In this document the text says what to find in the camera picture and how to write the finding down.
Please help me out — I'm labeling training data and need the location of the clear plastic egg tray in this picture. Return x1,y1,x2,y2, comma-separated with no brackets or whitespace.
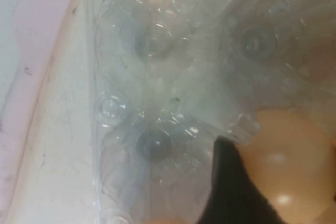
86,0,336,224

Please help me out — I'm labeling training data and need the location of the orange plastic egg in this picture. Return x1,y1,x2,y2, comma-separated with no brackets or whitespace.
240,110,336,224

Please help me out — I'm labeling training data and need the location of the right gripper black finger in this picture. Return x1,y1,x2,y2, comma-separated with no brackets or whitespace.
196,136,289,224

